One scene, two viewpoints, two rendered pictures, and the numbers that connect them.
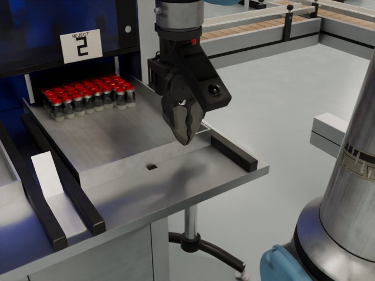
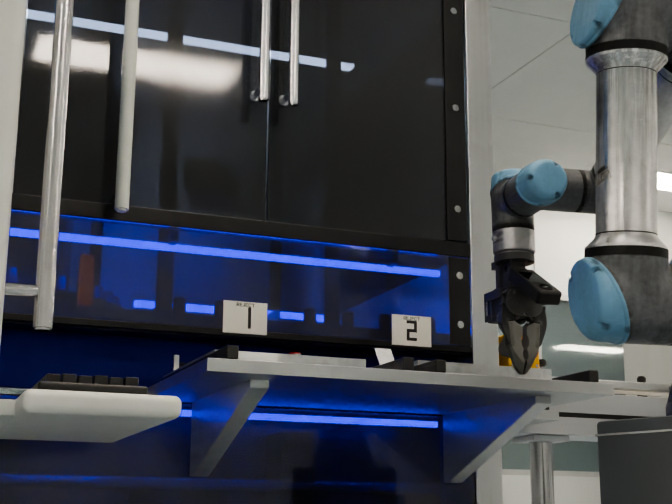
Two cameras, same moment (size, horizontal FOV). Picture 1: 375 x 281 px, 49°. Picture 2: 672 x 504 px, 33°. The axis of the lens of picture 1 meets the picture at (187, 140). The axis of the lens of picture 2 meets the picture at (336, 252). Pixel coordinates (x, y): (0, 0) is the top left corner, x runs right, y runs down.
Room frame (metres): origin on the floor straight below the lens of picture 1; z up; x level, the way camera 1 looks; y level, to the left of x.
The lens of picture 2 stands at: (-1.34, -0.06, 0.63)
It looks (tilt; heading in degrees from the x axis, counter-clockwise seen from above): 14 degrees up; 11
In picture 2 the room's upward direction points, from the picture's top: straight up
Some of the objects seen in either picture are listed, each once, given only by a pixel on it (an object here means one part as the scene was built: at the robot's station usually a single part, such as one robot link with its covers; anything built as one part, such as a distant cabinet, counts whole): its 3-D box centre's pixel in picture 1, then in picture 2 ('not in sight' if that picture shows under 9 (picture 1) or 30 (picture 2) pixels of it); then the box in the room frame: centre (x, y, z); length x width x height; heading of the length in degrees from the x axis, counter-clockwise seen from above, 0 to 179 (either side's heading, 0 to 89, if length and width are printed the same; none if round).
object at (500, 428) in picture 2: not in sight; (493, 442); (0.75, 0.06, 0.79); 0.34 x 0.03 x 0.13; 33
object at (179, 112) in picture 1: (172, 120); (508, 348); (0.65, 0.03, 0.95); 0.06 x 0.03 x 0.09; 33
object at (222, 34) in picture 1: (230, 33); (595, 403); (1.28, -0.14, 0.92); 0.69 x 0.15 x 0.16; 123
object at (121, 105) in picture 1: (121, 98); not in sight; (0.83, 0.15, 0.90); 0.02 x 0.02 x 0.05
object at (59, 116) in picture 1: (93, 101); not in sight; (0.82, 0.21, 0.90); 0.18 x 0.02 x 0.05; 124
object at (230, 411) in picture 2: not in sight; (226, 431); (0.48, 0.48, 0.79); 0.34 x 0.03 x 0.13; 33
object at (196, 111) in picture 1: (187, 116); (524, 349); (0.67, 0.00, 0.95); 0.06 x 0.03 x 0.09; 33
